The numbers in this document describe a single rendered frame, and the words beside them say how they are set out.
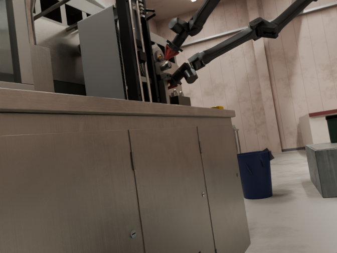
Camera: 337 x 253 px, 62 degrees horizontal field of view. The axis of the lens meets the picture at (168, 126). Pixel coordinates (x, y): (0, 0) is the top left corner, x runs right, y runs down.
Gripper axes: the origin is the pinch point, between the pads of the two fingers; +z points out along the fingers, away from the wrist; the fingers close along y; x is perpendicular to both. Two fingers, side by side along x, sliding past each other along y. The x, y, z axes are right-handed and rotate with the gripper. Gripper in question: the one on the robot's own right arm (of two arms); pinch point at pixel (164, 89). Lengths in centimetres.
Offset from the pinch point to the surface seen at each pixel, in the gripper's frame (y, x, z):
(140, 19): -38.2, 14.5, -24.8
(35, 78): -81, -2, 6
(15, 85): -107, -26, -14
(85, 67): -41.4, 19.1, 11.7
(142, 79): -41.9, -9.5, -10.5
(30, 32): -79, 15, -1
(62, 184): -100, -48, -6
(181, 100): 7.9, -9.3, -1.9
